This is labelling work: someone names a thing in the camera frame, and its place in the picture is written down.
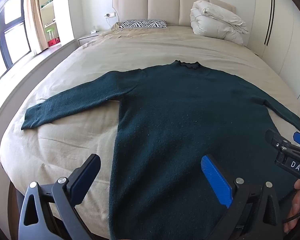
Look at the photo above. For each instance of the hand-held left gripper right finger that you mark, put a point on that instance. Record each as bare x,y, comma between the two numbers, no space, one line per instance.
216,180

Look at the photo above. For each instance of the beige padded headboard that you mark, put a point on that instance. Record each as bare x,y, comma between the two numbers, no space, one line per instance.
162,5

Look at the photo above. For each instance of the green container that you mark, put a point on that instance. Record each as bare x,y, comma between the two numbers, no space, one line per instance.
50,33

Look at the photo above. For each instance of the zebra print pillow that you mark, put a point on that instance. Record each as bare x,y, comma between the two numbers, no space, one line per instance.
143,24

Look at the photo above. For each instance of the white folded duvet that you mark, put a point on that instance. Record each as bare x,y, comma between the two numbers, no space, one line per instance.
215,22

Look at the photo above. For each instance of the person's right hand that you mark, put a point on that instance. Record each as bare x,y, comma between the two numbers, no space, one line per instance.
296,205

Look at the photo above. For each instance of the white wardrobe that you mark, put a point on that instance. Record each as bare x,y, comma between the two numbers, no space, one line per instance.
282,30

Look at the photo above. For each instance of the white wall shelf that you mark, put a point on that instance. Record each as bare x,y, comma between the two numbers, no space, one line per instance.
50,10

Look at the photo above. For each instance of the white nightstand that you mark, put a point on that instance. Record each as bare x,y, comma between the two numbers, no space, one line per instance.
87,38

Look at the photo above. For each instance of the dark green knit sweater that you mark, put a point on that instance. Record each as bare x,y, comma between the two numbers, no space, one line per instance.
177,120

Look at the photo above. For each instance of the beige curtain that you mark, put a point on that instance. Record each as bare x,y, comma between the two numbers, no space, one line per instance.
33,20

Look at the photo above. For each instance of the bed with beige sheet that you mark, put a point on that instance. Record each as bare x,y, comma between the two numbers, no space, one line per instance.
140,47

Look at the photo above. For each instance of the black framed window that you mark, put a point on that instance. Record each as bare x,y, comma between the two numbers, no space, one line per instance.
12,37

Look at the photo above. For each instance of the red box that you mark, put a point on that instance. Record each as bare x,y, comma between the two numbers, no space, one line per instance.
53,42

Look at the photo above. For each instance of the wall socket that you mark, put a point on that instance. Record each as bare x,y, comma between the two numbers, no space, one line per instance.
109,15

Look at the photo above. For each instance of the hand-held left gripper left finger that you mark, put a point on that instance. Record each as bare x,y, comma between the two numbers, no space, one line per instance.
81,180

